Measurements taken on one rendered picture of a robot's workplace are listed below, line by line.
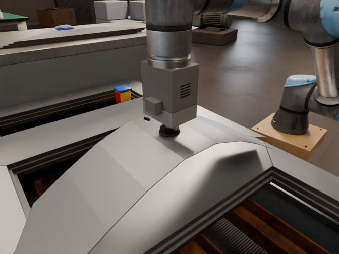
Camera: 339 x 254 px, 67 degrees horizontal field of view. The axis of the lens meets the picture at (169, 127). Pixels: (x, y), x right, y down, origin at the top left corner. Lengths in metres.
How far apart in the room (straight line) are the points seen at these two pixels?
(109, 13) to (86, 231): 3.69
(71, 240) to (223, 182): 0.37
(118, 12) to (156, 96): 3.64
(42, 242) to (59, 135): 0.46
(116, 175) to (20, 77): 0.83
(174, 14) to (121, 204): 0.30
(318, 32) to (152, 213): 0.61
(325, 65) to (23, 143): 0.94
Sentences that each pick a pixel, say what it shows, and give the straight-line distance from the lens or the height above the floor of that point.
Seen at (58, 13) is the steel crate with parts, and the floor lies 0.49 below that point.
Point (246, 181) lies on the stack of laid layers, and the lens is 0.67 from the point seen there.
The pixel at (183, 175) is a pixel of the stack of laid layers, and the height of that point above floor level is 0.86.
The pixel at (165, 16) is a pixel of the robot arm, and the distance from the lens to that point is 0.41.
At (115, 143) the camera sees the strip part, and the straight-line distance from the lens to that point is 0.52.
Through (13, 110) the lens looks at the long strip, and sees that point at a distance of 1.16.
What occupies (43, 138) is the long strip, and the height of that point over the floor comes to 0.86.
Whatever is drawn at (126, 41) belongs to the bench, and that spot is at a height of 1.04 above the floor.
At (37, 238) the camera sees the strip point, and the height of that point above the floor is 0.91.
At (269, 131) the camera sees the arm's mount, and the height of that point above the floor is 0.74.
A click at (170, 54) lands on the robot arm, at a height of 1.19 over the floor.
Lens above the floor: 1.28
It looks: 29 degrees down
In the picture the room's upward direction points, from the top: straight up
